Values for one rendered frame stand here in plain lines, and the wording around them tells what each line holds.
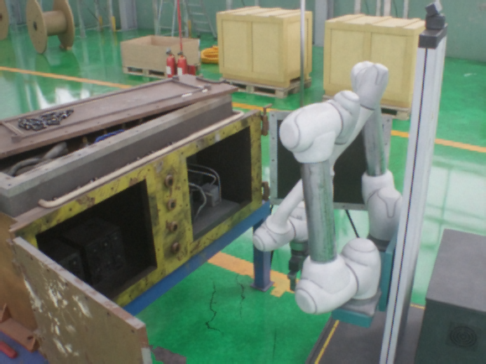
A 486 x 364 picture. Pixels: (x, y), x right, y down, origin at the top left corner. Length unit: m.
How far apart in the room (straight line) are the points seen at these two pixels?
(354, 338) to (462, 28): 8.74
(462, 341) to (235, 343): 1.37
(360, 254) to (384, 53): 4.78
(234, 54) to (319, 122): 6.13
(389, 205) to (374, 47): 4.36
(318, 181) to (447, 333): 0.82
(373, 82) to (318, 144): 0.62
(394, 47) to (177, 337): 4.57
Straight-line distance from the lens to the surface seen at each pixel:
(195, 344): 3.00
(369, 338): 2.57
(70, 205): 1.90
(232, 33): 7.67
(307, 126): 1.61
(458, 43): 10.75
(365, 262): 1.95
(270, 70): 7.37
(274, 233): 1.99
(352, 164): 2.79
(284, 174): 2.84
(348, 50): 6.69
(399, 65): 6.49
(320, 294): 1.82
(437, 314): 2.06
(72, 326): 1.64
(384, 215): 2.37
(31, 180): 1.87
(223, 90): 2.63
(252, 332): 3.04
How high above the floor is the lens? 2.05
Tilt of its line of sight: 25 degrees down
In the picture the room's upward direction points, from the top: 1 degrees counter-clockwise
